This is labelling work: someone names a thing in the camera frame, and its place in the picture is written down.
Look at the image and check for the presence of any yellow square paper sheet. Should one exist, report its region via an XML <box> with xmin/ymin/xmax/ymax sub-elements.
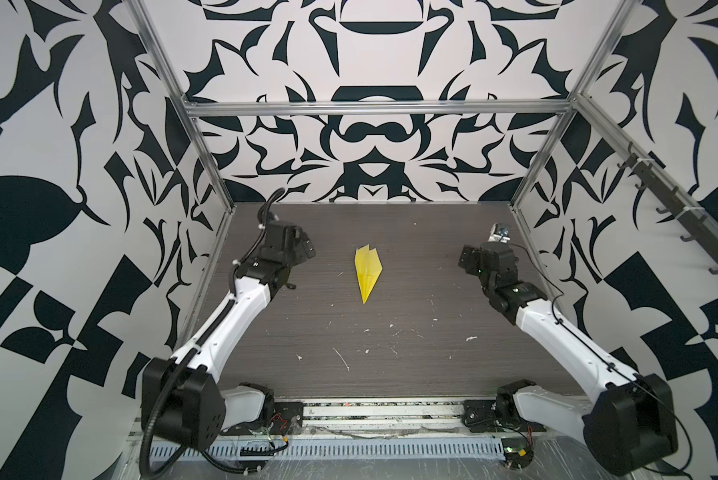
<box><xmin>354</xmin><ymin>245</ymin><xmax>383</xmax><ymax>304</ymax></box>

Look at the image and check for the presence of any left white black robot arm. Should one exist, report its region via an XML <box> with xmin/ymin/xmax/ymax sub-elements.
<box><xmin>141</xmin><ymin>221</ymin><xmax>315</xmax><ymax>451</ymax></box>

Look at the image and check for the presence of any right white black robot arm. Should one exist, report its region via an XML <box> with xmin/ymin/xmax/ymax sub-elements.
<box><xmin>458</xmin><ymin>242</ymin><xmax>679</xmax><ymax>476</ymax></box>

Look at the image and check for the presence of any small green-lit electronics box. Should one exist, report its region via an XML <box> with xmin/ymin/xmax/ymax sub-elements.
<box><xmin>501</xmin><ymin>437</ymin><xmax>534</xmax><ymax>471</ymax></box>

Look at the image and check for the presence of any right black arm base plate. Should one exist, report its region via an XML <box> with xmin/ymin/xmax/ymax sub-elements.
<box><xmin>461</xmin><ymin>399</ymin><xmax>546</xmax><ymax>433</ymax></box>

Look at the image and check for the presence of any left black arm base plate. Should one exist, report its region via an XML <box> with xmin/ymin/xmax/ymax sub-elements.
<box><xmin>220</xmin><ymin>401</ymin><xmax>305</xmax><ymax>436</ymax></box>

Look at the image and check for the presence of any aluminium front rail frame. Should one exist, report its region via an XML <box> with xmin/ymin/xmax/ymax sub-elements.
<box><xmin>124</xmin><ymin>393</ymin><xmax>639</xmax><ymax>443</ymax></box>

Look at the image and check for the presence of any black wall hook rail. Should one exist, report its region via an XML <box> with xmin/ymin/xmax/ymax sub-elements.
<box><xmin>618</xmin><ymin>143</ymin><xmax>718</xmax><ymax>276</ymax></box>

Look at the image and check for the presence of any white slotted cable duct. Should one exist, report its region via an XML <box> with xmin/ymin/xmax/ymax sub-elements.
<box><xmin>144</xmin><ymin>437</ymin><xmax>505</xmax><ymax>462</ymax></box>

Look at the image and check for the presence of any left black corrugated cable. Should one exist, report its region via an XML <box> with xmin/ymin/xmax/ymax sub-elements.
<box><xmin>138</xmin><ymin>359</ymin><xmax>291</xmax><ymax>480</ymax></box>

